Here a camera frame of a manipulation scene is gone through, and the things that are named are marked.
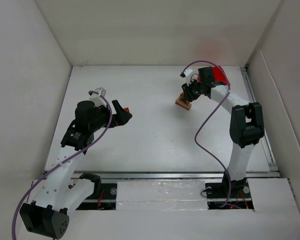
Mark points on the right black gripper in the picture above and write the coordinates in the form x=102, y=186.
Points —
x=188, y=92

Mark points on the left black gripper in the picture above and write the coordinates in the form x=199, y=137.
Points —
x=112, y=116

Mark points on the orange arch wood block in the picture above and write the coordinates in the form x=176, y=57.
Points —
x=181, y=98

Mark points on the light long wood block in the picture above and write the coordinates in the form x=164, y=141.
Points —
x=180, y=101

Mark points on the reddish long wood block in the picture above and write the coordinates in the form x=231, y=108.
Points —
x=186, y=106

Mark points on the red plastic bin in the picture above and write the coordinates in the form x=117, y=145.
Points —
x=219, y=74

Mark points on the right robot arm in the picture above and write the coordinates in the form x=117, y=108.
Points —
x=246, y=124

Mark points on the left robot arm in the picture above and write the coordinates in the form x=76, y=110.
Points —
x=49, y=212

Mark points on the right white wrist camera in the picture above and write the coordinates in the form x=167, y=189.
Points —
x=187, y=73

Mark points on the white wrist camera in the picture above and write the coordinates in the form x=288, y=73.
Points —
x=187, y=73
x=96, y=96

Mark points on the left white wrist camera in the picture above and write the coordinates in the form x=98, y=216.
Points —
x=96, y=96

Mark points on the aluminium side rail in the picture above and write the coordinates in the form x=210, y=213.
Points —
x=258, y=121

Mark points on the aluminium front rail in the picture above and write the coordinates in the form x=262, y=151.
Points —
x=174, y=175

